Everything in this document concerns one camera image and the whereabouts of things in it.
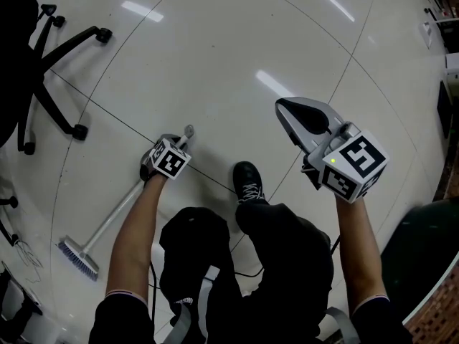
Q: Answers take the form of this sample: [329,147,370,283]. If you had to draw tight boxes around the white and green round table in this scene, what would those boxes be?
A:
[379,196,459,326]

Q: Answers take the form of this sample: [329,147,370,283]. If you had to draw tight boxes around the white rectangular device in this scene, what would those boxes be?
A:
[417,19,436,49]

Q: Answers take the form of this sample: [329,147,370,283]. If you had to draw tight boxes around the white broom with grey bristles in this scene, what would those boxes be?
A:
[57,124,196,283]

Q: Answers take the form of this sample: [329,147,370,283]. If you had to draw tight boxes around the brown brick-pattern carpet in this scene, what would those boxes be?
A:
[402,134,459,344]

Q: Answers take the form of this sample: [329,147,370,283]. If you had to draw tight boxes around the white tangled cable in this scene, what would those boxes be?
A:
[13,239,44,283]

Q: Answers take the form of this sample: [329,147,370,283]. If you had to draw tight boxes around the grey harness strap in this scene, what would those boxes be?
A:
[168,266,360,344]

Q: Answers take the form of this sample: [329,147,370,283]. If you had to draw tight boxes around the person's left forearm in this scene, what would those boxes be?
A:
[105,175,169,306]

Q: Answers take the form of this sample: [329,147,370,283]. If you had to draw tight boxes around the person's dark shirt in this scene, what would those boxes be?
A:
[88,288,413,344]

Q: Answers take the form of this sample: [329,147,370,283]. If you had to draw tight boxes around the person's black trousers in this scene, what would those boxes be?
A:
[158,201,335,344]

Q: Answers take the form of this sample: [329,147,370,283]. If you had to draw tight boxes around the black flat panel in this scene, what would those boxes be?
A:
[436,80,453,140]

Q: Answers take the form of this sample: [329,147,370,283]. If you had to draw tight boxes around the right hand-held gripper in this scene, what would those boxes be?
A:
[275,96,391,205]

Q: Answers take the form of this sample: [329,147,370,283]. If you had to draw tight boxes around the person's right forearm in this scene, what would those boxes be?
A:
[334,191,391,311]

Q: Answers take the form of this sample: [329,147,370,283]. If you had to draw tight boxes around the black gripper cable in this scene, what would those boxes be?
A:
[148,233,342,336]

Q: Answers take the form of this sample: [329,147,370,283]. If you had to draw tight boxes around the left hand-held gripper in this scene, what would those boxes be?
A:
[138,133,192,181]

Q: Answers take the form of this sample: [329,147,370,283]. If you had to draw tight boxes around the person's right black shoe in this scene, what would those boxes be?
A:
[232,161,267,204]

